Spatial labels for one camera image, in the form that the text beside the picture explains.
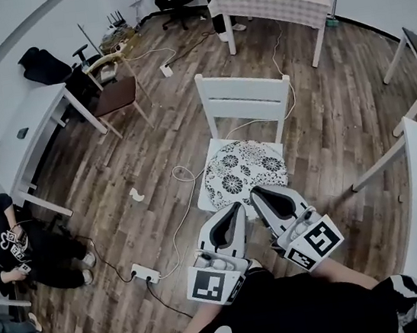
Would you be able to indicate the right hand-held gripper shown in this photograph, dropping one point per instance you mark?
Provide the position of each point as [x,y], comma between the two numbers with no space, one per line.
[317,241]

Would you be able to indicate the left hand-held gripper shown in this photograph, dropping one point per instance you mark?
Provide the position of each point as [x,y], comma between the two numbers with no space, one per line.
[209,283]

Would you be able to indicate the round floral cushion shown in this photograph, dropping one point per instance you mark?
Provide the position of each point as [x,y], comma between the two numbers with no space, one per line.
[241,168]

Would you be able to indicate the white wooden chair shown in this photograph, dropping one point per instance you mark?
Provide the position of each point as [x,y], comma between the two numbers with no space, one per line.
[245,97]

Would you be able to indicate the person's left forearm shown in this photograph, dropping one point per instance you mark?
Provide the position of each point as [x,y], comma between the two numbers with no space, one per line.
[199,322]

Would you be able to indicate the person's right forearm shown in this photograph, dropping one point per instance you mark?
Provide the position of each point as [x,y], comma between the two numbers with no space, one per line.
[347,275]

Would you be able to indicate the wooden chair with brown seat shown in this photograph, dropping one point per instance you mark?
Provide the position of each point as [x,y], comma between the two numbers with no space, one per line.
[115,94]

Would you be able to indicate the black office chair with headrest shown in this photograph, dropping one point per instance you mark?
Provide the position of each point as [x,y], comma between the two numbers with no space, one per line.
[48,69]

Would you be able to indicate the long white power strip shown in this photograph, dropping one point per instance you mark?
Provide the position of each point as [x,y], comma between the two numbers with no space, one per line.
[145,273]

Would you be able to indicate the crumpled white paper scrap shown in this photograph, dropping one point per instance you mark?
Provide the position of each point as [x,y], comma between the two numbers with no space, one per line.
[137,195]

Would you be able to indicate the person's black patterned shirt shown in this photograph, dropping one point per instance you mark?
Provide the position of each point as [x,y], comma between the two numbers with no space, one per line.
[291,315]

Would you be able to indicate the small white power strip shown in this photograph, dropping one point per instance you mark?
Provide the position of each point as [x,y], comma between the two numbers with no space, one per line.
[166,71]

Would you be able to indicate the white side table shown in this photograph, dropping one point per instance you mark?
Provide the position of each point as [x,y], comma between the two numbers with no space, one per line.
[416,67]

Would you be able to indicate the white table with checkered cloth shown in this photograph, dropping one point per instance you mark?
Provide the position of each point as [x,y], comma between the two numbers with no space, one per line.
[274,2]

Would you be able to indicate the white desk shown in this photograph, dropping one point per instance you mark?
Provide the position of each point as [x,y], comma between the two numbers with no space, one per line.
[38,120]

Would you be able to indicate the small black device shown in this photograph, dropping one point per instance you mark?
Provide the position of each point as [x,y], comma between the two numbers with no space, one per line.
[23,133]

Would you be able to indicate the black router with antennas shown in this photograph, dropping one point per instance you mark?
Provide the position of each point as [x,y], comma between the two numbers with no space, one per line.
[115,20]

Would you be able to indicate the white coat stand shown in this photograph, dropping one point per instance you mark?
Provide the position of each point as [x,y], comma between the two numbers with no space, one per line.
[136,2]

